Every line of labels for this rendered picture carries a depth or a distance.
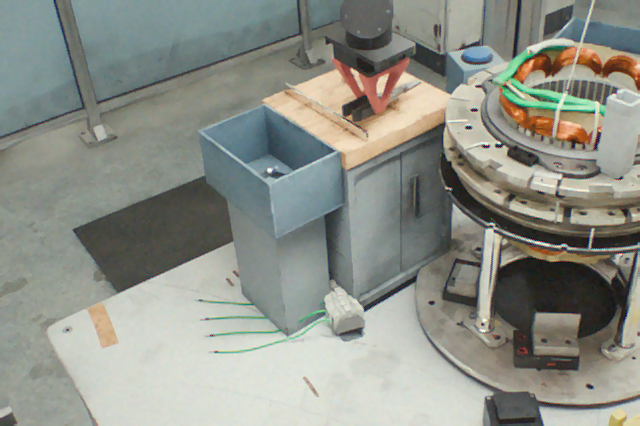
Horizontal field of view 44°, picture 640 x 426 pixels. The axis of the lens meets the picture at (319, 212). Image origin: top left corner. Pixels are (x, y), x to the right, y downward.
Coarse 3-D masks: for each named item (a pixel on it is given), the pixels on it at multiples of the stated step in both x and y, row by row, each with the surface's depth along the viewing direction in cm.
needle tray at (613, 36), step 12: (576, 24) 125; (588, 24) 124; (600, 24) 123; (612, 24) 122; (564, 36) 123; (576, 36) 127; (588, 36) 125; (600, 36) 124; (612, 36) 123; (624, 36) 122; (636, 36) 121; (612, 48) 124; (624, 48) 123; (636, 48) 122
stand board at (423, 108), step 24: (336, 72) 115; (288, 96) 110; (312, 96) 110; (336, 96) 109; (408, 96) 108; (432, 96) 108; (312, 120) 105; (384, 120) 104; (408, 120) 103; (432, 120) 105; (336, 144) 100; (360, 144) 99; (384, 144) 101
